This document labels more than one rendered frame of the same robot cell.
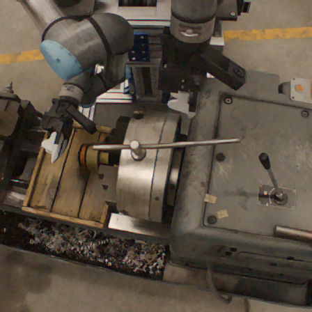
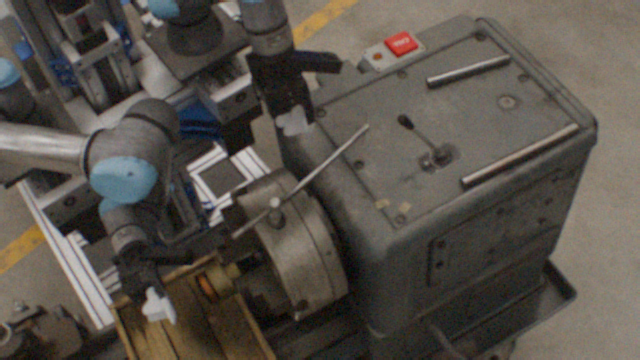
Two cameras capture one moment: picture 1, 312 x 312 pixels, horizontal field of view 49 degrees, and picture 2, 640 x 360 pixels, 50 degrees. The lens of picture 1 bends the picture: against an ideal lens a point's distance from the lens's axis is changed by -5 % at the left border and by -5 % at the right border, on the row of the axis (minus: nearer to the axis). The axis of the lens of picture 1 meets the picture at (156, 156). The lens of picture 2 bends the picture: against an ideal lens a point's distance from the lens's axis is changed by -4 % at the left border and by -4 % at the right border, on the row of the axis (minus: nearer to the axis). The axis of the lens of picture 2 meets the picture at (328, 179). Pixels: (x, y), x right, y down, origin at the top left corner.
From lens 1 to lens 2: 0.65 m
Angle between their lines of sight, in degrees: 22
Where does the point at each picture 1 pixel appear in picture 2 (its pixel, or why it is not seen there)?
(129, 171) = (282, 244)
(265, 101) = (356, 89)
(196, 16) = (278, 22)
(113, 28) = (161, 110)
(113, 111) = not seen: hidden behind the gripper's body
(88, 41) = (147, 136)
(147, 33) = not seen: hidden behind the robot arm
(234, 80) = (333, 64)
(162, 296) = not seen: outside the picture
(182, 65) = (280, 81)
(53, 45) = (114, 161)
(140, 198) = (311, 266)
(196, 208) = (377, 220)
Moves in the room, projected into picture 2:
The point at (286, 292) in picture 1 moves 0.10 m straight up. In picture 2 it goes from (537, 308) to (543, 293)
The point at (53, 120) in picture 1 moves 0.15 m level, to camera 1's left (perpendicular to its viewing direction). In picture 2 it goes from (136, 277) to (82, 323)
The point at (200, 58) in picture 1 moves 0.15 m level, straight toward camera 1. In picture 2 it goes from (296, 61) to (343, 116)
